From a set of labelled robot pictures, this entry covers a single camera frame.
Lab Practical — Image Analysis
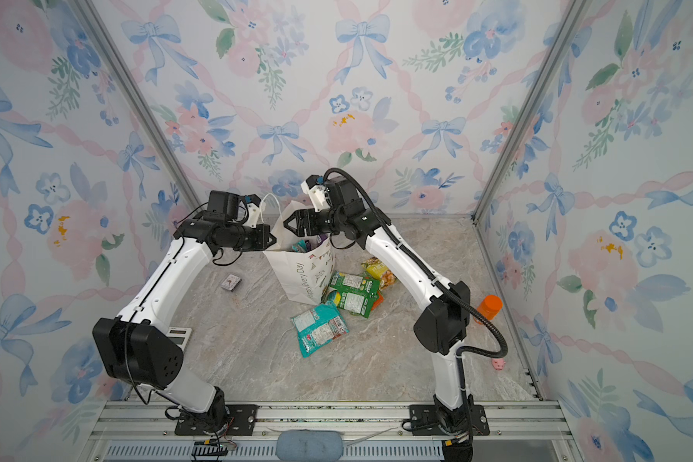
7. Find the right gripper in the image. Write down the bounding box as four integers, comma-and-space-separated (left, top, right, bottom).
284, 209, 348, 241

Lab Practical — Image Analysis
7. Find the white paper gift bag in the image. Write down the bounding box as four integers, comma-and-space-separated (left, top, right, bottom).
263, 200, 336, 305

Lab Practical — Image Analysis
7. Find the green Fox's candy bag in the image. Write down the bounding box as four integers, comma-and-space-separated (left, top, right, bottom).
323, 271, 380, 319

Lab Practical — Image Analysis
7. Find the teal candy bag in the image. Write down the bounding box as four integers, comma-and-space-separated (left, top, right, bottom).
291, 302, 348, 358

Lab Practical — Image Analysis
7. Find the orange green snack bag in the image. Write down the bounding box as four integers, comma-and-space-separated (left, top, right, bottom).
372, 292, 384, 310

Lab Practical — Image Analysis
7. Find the green red Fox's bag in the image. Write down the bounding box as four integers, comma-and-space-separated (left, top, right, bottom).
291, 240, 311, 253

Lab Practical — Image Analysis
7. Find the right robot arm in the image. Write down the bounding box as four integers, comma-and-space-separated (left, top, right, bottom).
284, 175, 470, 434

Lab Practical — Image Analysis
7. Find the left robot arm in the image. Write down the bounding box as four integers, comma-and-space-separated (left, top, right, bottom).
92, 191, 276, 433

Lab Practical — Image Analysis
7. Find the yellow corn chips bag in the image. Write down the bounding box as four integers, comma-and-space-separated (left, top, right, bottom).
361, 257, 398, 290

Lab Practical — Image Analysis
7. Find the small white alarm clock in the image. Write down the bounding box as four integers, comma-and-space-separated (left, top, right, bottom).
221, 275, 242, 292

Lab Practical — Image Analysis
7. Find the white calculator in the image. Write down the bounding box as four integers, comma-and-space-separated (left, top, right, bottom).
167, 327, 193, 350

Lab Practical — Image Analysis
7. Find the blue grey cloth pad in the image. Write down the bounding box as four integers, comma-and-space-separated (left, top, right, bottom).
275, 429, 344, 462

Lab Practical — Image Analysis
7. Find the small pink toy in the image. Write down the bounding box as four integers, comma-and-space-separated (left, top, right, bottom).
492, 358, 506, 371

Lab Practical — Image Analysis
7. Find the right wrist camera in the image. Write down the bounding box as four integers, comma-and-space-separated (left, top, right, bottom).
301, 174, 331, 212

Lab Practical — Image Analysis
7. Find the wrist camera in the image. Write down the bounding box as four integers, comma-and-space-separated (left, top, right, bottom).
206, 191, 262, 228
301, 174, 331, 212

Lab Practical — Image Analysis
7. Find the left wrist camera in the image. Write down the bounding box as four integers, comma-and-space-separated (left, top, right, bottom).
206, 191, 262, 228

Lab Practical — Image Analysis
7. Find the black corrugated cable conduit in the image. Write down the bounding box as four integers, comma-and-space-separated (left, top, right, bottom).
321, 166, 509, 431

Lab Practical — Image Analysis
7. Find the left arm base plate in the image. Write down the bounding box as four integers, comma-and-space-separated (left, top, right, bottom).
174, 404, 259, 437

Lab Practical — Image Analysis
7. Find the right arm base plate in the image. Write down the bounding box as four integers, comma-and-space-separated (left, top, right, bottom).
402, 404, 490, 438

